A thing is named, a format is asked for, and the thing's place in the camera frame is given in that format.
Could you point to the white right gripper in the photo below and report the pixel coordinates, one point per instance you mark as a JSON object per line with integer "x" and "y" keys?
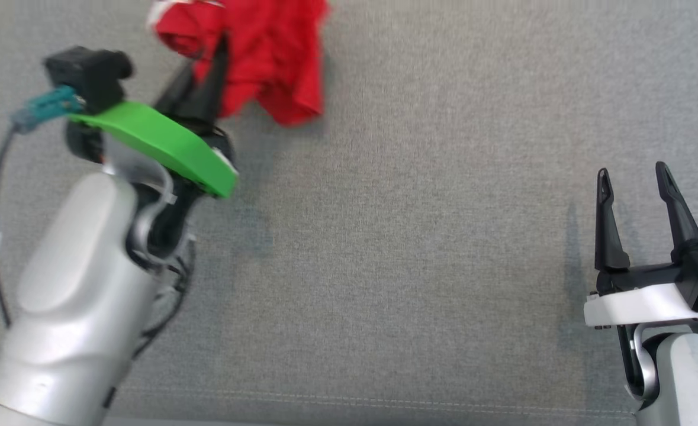
{"x": 639, "y": 305}

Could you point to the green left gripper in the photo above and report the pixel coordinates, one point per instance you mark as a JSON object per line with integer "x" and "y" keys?
{"x": 159, "y": 139}

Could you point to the red shorts with white stripe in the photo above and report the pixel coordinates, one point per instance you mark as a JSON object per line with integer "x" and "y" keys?
{"x": 272, "y": 53}

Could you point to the grey fabric sofa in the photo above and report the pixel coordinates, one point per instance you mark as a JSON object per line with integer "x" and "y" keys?
{"x": 414, "y": 236}

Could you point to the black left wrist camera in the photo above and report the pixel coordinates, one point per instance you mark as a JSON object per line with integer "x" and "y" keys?
{"x": 85, "y": 74}

